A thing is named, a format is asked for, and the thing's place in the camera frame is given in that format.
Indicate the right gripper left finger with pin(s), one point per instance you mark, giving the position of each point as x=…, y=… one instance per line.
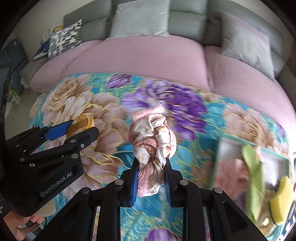
x=120, y=193

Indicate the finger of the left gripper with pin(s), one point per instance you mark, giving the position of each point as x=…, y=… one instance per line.
x=57, y=131
x=84, y=138

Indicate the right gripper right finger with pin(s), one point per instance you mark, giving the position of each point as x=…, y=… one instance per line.
x=182, y=193

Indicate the brown tape roll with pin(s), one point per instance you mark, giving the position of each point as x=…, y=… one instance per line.
x=81, y=123

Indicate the pink floral cloth bundle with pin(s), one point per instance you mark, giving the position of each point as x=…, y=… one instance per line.
x=153, y=143

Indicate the light green microfibre cloth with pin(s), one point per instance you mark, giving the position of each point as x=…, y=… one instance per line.
x=256, y=191

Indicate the yellow sponge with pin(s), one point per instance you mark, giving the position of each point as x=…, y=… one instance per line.
x=282, y=201

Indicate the person's left hand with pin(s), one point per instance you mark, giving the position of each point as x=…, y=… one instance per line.
x=15, y=222

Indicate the floral blue blanket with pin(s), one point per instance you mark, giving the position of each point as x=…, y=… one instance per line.
x=197, y=118

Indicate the pink white fluffy towel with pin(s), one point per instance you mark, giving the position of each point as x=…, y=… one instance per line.
x=232, y=177

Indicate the teal shallow box lid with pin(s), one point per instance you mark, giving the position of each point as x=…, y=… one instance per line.
x=275, y=167

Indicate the blue book on sofa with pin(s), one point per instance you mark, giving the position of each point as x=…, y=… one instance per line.
x=42, y=51

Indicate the black white patterned cushion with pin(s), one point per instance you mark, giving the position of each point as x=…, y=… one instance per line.
x=65, y=39

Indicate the pink sofa cover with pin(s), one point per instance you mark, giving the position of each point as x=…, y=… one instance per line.
x=172, y=58

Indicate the grey cushion centre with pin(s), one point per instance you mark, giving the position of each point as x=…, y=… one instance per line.
x=141, y=18

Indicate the grey pink cushion right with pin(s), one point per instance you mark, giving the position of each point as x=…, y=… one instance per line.
x=244, y=42

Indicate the grey green sofa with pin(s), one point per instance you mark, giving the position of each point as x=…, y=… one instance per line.
x=195, y=20

